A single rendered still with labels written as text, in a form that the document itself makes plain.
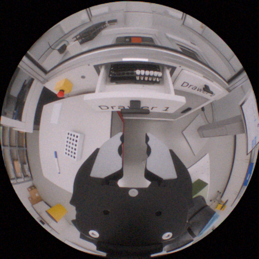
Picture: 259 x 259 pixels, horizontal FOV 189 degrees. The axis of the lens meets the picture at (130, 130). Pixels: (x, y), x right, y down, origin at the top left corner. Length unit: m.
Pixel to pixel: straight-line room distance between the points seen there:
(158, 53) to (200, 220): 0.59
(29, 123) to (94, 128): 0.64
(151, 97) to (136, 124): 0.93
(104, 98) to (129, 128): 0.93
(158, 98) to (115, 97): 0.11
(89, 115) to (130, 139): 0.79
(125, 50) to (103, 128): 0.31
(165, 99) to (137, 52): 0.17
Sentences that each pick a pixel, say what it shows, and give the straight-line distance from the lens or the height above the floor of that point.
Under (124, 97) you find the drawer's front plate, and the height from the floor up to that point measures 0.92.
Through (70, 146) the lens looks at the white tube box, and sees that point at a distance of 0.45.
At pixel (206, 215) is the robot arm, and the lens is 0.43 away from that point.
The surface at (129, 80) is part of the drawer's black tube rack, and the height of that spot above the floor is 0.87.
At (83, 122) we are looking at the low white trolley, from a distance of 0.44.
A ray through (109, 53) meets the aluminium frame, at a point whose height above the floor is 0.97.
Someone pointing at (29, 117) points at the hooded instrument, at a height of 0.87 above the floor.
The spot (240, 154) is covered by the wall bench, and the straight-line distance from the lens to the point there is 3.13.
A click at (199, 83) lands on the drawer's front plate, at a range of 0.42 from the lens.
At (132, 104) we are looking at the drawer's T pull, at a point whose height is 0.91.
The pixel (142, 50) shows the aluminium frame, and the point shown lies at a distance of 0.29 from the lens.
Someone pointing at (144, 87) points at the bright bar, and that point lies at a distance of 0.34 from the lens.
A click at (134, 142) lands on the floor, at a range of 1.13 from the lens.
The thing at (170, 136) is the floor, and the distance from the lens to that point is 1.23.
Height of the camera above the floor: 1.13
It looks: 84 degrees down
